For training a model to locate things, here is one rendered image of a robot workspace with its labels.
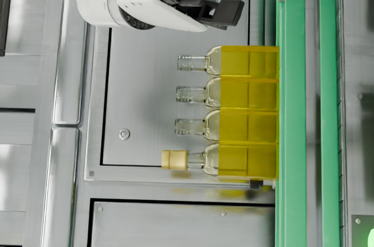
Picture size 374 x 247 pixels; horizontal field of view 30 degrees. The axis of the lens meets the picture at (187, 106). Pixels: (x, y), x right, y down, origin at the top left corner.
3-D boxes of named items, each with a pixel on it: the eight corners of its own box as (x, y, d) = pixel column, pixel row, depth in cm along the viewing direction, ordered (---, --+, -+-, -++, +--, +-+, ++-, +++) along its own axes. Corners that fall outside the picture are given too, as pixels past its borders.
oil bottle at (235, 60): (323, 56, 126) (205, 54, 127) (328, 45, 121) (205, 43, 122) (324, 86, 125) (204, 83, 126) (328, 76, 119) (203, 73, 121)
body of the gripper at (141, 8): (118, -41, 92) (166, -45, 83) (176, -8, 98) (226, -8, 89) (98, 11, 91) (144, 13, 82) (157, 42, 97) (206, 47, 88)
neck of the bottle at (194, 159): (202, 153, 121) (174, 152, 122) (201, 150, 118) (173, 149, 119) (201, 170, 121) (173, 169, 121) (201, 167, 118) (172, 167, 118)
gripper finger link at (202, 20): (183, -2, 90) (193, -11, 84) (217, 11, 90) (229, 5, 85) (176, 18, 89) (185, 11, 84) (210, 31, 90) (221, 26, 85)
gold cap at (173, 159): (188, 151, 122) (163, 150, 122) (187, 148, 118) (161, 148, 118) (187, 171, 121) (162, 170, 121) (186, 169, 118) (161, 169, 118)
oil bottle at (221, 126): (324, 118, 123) (203, 115, 125) (329, 110, 118) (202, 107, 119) (324, 149, 122) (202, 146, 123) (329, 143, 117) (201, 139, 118)
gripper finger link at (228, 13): (206, -2, 87) (241, -1, 81) (225, 9, 89) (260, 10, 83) (197, 22, 86) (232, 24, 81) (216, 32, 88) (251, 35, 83)
